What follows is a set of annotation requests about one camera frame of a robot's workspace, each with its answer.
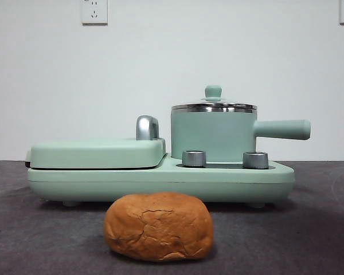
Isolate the glass lid with mint knob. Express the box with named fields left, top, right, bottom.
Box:
left=171, top=84, right=257, bottom=113

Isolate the brown potato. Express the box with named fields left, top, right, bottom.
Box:
left=103, top=191, right=213, bottom=262

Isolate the mint green steamer pot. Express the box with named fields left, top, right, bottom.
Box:
left=170, top=108, right=311, bottom=161

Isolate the silver control knob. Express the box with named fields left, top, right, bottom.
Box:
left=242, top=151, right=269, bottom=169
left=182, top=150, right=206, bottom=167

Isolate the mint green breakfast machine base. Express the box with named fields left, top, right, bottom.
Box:
left=26, top=151, right=295, bottom=207

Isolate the mint green griddle cover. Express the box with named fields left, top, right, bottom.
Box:
left=25, top=136, right=167, bottom=170

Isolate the chrome cover handle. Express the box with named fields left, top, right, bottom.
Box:
left=135, top=115, right=161, bottom=141

